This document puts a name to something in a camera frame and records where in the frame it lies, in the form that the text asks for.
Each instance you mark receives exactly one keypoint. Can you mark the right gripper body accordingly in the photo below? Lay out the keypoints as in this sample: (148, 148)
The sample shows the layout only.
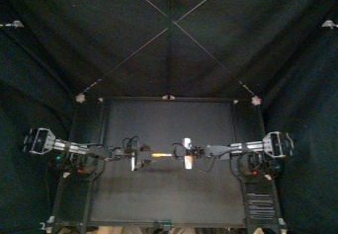
(187, 161)

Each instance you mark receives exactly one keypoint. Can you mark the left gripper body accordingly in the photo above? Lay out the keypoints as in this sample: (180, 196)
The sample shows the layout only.
(132, 159)

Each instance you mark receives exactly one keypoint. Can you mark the grey marker pen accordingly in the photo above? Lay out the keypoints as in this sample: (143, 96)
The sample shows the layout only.
(160, 154)

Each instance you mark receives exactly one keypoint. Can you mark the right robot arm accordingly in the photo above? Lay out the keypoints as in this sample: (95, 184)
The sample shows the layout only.
(250, 146)

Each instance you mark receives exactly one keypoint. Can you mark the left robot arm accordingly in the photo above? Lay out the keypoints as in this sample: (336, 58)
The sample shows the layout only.
(65, 146)

